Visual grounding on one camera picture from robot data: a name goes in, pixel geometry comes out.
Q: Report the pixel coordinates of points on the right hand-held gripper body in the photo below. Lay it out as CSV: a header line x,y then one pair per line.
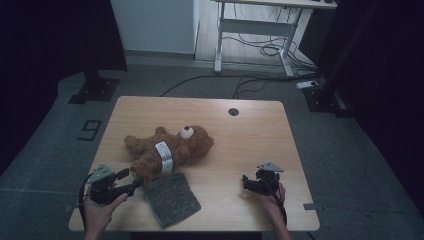
x,y
268,181

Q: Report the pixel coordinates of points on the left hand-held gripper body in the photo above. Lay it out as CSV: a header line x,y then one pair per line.
x,y
103,191

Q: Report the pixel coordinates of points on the person's left hand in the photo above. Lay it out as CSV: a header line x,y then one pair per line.
x,y
98,215

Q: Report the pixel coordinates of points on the dark curtain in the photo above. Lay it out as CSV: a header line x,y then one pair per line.
x,y
383,83
40,66

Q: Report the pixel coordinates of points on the grey fluffy towel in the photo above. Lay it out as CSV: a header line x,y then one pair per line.
x,y
171,200

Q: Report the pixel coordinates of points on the white partition panel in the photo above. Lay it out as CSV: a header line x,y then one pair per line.
x,y
153,25

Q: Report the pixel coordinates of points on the black stand base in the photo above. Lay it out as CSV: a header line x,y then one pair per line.
x,y
96,90
320,100

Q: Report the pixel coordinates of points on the white metal desk frame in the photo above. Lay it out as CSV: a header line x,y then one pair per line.
x,y
253,27

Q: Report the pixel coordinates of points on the brown teddy bear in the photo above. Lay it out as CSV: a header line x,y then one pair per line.
x,y
186,150

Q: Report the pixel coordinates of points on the person's right hand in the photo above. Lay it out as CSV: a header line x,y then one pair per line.
x,y
275,201

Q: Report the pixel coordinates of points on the grey tape piece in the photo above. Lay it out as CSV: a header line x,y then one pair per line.
x,y
312,206

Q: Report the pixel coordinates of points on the white power strip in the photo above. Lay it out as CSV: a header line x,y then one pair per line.
x,y
307,84

